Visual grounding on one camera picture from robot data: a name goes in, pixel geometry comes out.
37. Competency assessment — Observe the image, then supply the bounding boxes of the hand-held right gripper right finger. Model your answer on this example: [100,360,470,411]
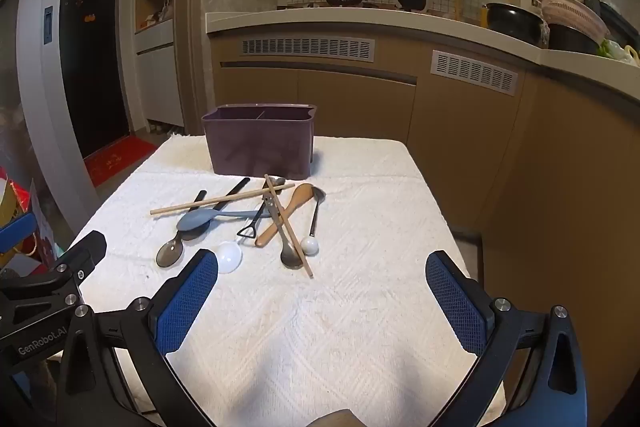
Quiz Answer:
[425,250,588,427]

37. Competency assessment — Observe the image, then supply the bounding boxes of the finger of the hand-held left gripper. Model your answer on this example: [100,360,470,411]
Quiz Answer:
[0,231,107,323]

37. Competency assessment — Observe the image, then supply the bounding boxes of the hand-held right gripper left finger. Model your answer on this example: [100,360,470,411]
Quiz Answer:
[59,249,221,427]

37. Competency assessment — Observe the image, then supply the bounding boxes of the white plastic spoon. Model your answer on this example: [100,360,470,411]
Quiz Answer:
[216,241,244,275]

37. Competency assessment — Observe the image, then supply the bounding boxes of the blue plastic spoon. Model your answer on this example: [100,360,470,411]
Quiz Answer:
[177,208,266,234]

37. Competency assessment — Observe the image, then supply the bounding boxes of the wooden chopstick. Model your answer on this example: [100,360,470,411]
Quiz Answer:
[264,174,315,279]
[150,185,297,216]

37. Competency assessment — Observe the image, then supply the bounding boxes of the metal spatula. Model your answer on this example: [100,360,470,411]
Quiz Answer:
[236,177,287,240]

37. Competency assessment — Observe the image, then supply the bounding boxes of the metal spoon with holed handle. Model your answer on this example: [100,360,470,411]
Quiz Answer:
[263,199,303,269]

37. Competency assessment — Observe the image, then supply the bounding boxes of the metal spoon with white knob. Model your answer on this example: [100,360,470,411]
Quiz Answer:
[300,186,327,256]

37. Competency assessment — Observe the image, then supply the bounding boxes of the wooden spoon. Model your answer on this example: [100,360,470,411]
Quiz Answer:
[254,183,315,248]

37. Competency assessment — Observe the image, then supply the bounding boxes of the purple plastic utensil holder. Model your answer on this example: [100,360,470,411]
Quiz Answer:
[201,104,318,180]

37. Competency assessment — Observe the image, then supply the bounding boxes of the red doormat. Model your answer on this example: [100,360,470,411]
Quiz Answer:
[82,138,160,188]

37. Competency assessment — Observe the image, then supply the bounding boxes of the red gift bag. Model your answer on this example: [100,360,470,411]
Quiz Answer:
[0,167,38,228]

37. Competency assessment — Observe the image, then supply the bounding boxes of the white textured towel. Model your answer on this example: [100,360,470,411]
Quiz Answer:
[70,134,506,427]

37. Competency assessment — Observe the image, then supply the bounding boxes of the glass sliding door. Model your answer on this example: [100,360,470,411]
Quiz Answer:
[0,0,101,268]

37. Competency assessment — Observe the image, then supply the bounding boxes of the white cabinet with niche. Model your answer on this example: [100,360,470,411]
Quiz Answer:
[134,0,186,135]

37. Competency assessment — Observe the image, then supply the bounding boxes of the dark door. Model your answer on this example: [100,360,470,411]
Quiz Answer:
[60,0,132,160]

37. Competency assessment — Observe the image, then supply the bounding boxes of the short white vent grille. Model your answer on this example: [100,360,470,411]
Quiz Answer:
[431,50,520,96]

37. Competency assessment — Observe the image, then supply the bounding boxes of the long white vent grille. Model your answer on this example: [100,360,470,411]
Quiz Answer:
[241,38,375,60]

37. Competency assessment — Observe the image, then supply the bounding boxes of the black pot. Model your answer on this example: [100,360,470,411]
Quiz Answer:
[547,22,603,55]
[486,3,548,48]

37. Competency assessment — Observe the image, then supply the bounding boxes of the green leafy vegetables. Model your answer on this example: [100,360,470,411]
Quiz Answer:
[597,39,640,68]

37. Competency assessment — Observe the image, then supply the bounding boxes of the yellow-rimmed glass pot lid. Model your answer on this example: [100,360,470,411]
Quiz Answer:
[455,0,513,28]

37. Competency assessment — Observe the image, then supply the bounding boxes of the pink colander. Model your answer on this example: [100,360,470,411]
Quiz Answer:
[537,0,611,40]

